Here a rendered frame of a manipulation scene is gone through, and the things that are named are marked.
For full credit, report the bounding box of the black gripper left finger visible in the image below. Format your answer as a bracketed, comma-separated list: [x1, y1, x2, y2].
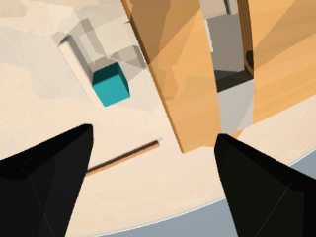
[0, 123, 94, 237]

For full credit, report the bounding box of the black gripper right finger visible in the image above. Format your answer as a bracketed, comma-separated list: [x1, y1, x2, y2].
[213, 133, 316, 237]

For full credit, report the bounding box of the teal block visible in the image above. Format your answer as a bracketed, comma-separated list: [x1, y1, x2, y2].
[91, 63, 130, 107]

